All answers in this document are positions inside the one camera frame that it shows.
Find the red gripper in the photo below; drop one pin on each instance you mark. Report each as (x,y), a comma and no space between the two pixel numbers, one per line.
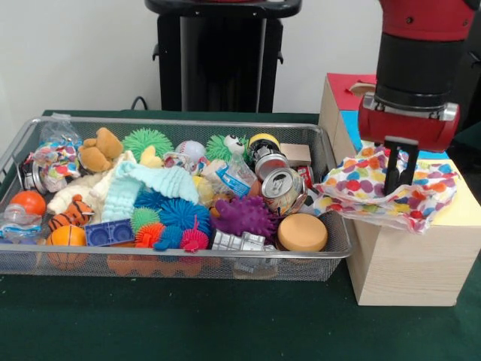
(402,126)

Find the polka dot cloth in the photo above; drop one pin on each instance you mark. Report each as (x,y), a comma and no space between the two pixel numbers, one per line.
(360,188)

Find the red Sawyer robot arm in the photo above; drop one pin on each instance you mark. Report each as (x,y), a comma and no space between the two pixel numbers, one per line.
(417,49)

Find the wooden box with three holes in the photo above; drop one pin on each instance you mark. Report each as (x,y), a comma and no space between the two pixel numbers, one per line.
(409,270)

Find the shallow mesh bin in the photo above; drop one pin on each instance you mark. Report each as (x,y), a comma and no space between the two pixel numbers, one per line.
(319,263)

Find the dark green side tablecloth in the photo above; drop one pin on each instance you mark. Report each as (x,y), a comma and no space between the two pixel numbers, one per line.
(469,139)

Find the orange round sponge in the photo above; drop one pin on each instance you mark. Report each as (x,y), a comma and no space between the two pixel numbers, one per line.
(302,231)

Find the crushed drink can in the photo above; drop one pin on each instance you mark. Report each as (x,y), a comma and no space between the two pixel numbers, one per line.
(282,188)

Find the purple spiky ball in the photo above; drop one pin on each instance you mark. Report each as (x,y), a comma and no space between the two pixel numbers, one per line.
(244,216)

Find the green spiky toy with eyes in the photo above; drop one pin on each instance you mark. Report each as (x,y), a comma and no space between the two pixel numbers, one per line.
(219,148)

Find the white baseball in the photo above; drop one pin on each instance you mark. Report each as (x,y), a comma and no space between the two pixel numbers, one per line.
(191,150)

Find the blue spiky ball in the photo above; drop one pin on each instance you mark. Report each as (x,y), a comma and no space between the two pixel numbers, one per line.
(184,214)

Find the green spiky ball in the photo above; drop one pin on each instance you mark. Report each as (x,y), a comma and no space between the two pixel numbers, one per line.
(144,141)

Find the light blue knitted cloth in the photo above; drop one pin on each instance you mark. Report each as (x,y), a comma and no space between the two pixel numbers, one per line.
(124,188)

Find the brown teddy bear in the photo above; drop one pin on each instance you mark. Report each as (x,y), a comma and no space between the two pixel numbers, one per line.
(99,150)

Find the tiger plush toy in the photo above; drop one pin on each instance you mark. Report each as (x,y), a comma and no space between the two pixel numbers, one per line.
(73,214)

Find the small basketball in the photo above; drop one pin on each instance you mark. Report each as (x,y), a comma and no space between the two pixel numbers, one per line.
(67,236)

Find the orange ball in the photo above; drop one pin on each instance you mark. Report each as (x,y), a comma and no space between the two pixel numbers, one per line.
(30,203)

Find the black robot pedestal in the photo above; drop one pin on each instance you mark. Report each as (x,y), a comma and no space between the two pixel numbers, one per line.
(225,56)

